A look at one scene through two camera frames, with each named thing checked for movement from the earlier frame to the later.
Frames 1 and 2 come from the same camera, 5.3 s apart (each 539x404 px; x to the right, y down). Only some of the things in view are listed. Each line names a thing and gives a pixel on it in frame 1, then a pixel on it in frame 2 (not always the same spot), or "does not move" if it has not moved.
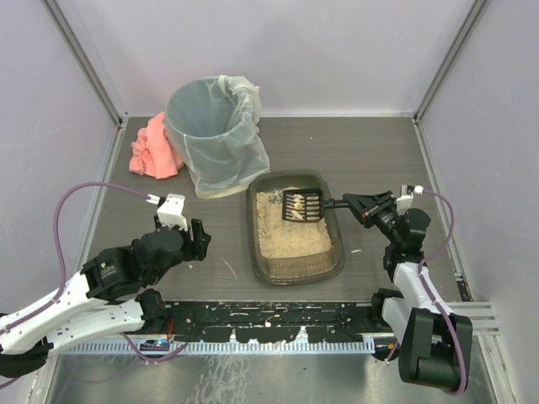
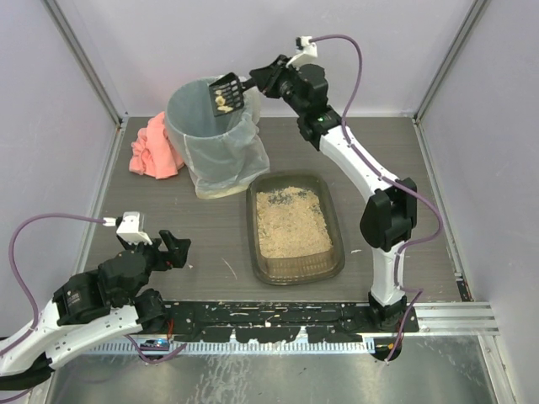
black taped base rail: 275,321 does not move
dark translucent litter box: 292,252 does not move
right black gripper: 376,208 to 271,77
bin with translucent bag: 212,121 does not move
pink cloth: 152,154 does not move
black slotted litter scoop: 306,204 to 226,93
